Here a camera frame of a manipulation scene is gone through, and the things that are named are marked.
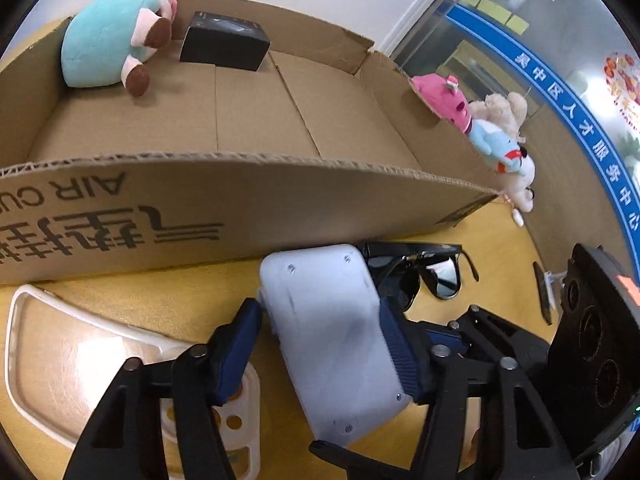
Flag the black rectangular box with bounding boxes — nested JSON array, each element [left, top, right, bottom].
[[179, 10, 272, 72]]

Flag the yellow sticky notes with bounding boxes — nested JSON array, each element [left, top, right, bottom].
[[459, 0, 531, 37]]

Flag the black sunglasses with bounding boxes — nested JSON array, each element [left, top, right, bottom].
[[361, 241, 480, 313]]

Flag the white plastic tray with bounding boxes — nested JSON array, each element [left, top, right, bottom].
[[4, 284, 263, 480]]

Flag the blue banner strip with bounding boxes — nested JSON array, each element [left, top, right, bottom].
[[445, 2, 640, 248]]

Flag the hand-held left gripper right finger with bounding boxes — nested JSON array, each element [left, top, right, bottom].
[[379, 305, 582, 480]]

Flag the pink plush toy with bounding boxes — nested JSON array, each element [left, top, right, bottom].
[[411, 73, 474, 134]]

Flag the beige plush bear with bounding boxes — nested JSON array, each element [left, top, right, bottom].
[[467, 92, 529, 137]]

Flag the white plastic device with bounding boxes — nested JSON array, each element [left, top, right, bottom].
[[257, 243, 413, 448]]

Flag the blue plush toy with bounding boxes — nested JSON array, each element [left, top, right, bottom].
[[469, 120, 527, 176]]

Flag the teal plush pig toy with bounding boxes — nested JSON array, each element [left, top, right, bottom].
[[61, 0, 179, 98]]

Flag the large cardboard box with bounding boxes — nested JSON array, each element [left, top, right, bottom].
[[0, 0, 501, 286]]

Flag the red floral window sticker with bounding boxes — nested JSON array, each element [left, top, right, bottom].
[[601, 51, 640, 132]]

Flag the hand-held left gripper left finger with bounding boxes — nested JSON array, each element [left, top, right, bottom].
[[62, 299, 264, 480]]

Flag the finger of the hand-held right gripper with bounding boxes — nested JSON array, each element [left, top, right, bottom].
[[308, 439, 453, 480], [425, 304, 552, 368]]

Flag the black pen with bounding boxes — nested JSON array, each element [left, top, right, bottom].
[[533, 261, 557, 326]]

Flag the wooden desktop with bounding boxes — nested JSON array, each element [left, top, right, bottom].
[[0, 16, 606, 480]]

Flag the white plush toy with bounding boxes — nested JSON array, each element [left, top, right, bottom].
[[500, 144, 537, 213]]

